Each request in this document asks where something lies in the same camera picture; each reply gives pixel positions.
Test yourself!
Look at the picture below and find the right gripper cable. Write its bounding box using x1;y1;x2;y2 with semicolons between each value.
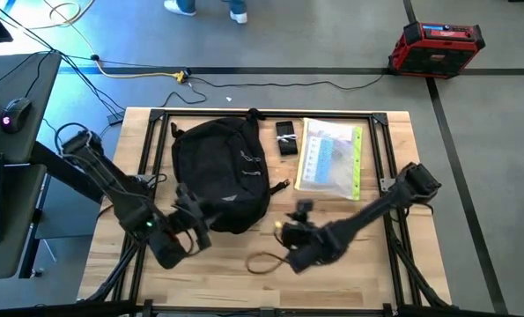
245;250;290;276

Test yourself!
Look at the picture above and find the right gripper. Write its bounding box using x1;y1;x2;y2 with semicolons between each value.
281;198;320;250

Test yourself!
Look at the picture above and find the black floor cable bundle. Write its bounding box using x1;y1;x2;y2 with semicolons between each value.
0;0;127;116

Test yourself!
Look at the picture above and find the long black power cable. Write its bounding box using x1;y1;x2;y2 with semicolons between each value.
186;72;386;92

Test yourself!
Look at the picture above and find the person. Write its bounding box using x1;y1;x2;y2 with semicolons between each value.
162;0;249;25

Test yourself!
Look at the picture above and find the black metal table frame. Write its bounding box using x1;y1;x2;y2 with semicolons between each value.
78;107;454;317

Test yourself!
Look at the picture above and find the black backpack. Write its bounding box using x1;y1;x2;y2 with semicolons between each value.
169;107;292;235

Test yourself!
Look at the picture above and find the black phone with white cable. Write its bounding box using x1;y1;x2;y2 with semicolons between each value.
275;120;299;157

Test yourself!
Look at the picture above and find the short black floor cable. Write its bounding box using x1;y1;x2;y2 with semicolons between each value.
159;78;209;109

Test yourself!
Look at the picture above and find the clear mesh pouch green edge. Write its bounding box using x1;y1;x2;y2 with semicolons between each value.
293;117;364;202

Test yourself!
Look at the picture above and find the black computer mouse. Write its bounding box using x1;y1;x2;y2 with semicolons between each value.
0;97;33;134

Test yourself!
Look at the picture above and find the yellow extension cord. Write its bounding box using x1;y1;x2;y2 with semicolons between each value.
26;0;190;85

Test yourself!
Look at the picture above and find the blue white pill organizer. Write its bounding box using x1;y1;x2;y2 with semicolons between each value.
306;130;336;186

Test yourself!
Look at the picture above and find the dark grey desk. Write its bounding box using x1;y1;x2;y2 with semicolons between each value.
0;51;108;283

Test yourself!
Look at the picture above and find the red black jobsite radio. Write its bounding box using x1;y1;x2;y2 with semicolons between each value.
387;20;487;80

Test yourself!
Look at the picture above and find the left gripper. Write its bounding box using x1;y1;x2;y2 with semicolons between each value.
171;182;213;256

